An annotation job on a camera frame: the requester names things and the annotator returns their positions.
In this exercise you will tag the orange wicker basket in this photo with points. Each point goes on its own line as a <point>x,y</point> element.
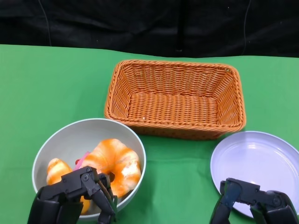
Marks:
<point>172,105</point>

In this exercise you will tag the lavender plate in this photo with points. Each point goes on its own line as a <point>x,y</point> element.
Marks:
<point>254,158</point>

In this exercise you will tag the green tablecloth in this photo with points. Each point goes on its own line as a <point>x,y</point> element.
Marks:
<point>46,81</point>

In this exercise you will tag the elongated orange striped bread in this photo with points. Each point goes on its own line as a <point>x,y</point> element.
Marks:
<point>56,170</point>

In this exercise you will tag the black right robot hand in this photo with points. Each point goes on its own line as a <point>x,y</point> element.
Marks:
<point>245,189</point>

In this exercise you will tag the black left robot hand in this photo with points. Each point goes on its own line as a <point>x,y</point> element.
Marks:
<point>70,184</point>

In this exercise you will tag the pale green bowl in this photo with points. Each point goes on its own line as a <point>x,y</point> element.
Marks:
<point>77,135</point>

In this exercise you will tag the black backdrop cloth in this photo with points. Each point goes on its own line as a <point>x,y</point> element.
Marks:
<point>116,23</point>

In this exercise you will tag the pink cake slice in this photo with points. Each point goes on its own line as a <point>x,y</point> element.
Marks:
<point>82,160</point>

